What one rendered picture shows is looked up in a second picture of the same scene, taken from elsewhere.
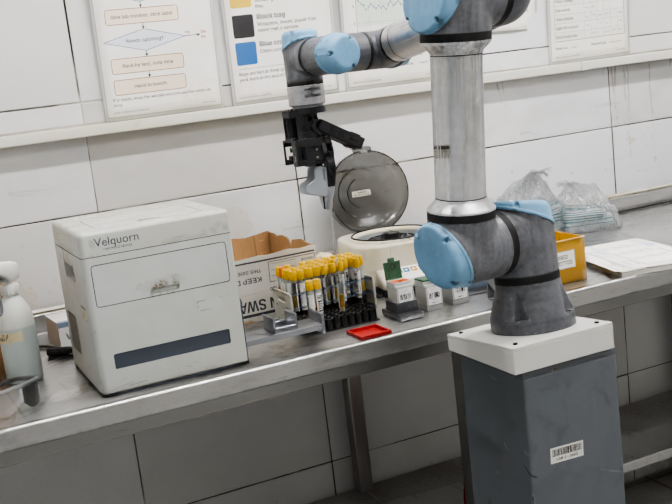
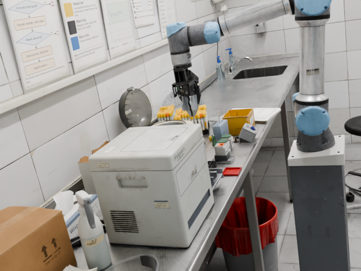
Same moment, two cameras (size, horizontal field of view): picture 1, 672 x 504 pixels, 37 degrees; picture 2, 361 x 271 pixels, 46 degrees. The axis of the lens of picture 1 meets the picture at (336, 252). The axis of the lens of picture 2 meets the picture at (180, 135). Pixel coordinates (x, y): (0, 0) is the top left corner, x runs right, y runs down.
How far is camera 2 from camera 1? 1.45 m
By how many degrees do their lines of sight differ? 41
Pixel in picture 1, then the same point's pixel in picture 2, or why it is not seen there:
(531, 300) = (326, 133)
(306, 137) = (186, 80)
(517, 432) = (335, 190)
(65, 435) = not seen: outside the picture
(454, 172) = (320, 80)
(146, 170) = (46, 120)
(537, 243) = not seen: hidden behind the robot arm
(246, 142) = (81, 94)
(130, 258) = (184, 162)
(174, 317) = (197, 190)
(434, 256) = (314, 121)
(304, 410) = not seen: hidden behind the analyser
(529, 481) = (343, 209)
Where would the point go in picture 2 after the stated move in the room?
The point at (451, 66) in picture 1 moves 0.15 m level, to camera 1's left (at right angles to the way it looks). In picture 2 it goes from (320, 30) to (297, 38)
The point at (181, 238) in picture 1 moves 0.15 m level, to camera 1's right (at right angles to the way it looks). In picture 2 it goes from (194, 144) to (224, 128)
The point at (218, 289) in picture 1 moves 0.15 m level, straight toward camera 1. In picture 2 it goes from (204, 168) to (244, 173)
